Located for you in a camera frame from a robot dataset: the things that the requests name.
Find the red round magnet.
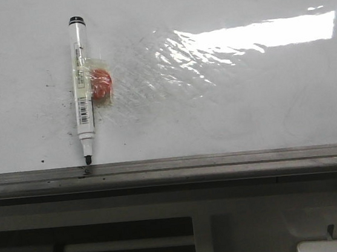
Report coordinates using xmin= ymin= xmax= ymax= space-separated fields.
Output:
xmin=90 ymin=68 xmax=113 ymax=101

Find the white whiteboard marker black cap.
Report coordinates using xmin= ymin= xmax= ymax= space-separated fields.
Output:
xmin=68 ymin=16 xmax=95 ymax=166

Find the clear adhesive tape piece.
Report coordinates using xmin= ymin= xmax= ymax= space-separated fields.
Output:
xmin=73 ymin=58 xmax=113 ymax=108

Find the white whiteboard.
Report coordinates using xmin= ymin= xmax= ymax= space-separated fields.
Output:
xmin=0 ymin=0 xmax=337 ymax=173

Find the white horizontal bar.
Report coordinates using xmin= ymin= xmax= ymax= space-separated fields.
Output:
xmin=63 ymin=235 xmax=195 ymax=252

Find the grey aluminium marker tray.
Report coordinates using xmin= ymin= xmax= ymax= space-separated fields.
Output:
xmin=0 ymin=144 xmax=337 ymax=200

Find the white frame panel below tray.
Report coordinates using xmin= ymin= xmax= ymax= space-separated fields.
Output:
xmin=0 ymin=173 xmax=337 ymax=252

